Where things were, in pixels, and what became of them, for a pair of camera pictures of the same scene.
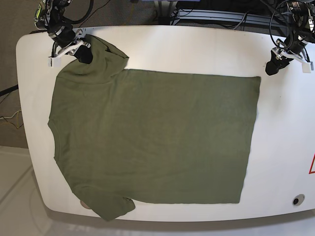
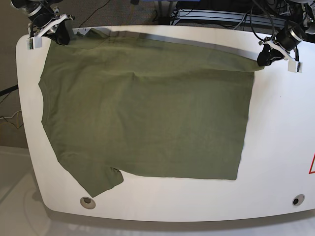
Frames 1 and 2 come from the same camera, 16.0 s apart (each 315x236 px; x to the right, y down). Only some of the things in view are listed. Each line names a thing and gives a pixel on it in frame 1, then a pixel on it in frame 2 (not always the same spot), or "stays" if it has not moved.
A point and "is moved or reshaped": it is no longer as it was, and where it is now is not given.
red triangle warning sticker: x=313 y=171 stays
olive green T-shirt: x=124 y=136 is moved or reshaped
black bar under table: x=2 y=93 stays
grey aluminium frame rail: x=259 y=18 stays
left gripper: x=293 y=47 -> x=286 y=40
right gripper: x=67 y=41 -> x=45 y=21
